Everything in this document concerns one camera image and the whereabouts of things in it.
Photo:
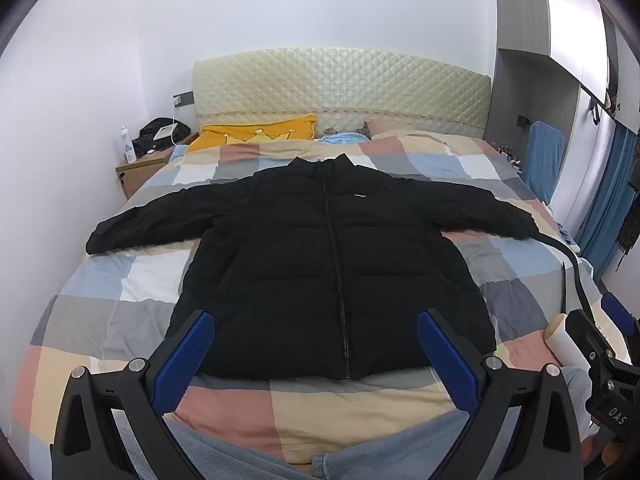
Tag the grey blue jeans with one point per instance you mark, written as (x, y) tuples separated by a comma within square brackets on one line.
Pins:
[(260, 455)]

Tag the black bag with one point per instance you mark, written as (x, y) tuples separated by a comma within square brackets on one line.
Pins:
[(149, 141)]

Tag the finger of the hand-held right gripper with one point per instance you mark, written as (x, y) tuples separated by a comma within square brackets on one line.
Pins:
[(620, 312), (585, 332)]

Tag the blue towel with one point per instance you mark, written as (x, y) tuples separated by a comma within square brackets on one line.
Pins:
[(542, 160)]

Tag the white bottle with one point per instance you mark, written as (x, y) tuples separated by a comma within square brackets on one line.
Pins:
[(128, 147)]

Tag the pink pillow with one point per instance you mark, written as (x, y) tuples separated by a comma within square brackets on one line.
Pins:
[(400, 127)]

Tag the yellow pillow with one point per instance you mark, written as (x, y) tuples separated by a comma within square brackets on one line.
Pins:
[(240, 135)]

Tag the cream quilted headboard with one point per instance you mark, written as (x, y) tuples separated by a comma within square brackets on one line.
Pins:
[(340, 85)]

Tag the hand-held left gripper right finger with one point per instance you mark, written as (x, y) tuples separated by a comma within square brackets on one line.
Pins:
[(447, 360)]

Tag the black puffer jacket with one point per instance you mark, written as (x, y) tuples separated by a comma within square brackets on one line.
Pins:
[(280, 260)]

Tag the wooden nightstand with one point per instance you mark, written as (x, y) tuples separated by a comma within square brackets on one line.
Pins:
[(140, 172)]

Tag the light blue pillow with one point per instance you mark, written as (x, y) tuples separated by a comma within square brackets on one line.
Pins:
[(340, 137)]

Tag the black wall switch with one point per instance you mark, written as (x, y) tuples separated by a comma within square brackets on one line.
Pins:
[(523, 121)]

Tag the white flat device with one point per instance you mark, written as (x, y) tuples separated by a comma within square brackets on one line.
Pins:
[(166, 131)]

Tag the blue curtain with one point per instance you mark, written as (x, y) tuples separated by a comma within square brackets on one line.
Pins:
[(607, 195)]

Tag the cream white cloth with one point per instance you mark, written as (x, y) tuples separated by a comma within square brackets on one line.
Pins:
[(562, 342)]

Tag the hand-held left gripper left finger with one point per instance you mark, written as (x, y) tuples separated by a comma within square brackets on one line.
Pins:
[(182, 360)]

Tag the dark wall socket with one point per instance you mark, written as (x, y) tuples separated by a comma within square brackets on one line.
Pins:
[(183, 99)]

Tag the dark hanging cloth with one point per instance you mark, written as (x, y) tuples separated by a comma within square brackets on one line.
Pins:
[(629, 235)]

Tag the checkered blanket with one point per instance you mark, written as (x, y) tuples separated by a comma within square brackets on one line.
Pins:
[(125, 280)]

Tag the cluster of small bottles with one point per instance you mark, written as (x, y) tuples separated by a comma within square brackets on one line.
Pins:
[(511, 156)]

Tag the grey wardrobe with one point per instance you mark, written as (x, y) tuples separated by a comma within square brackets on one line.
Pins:
[(565, 10)]

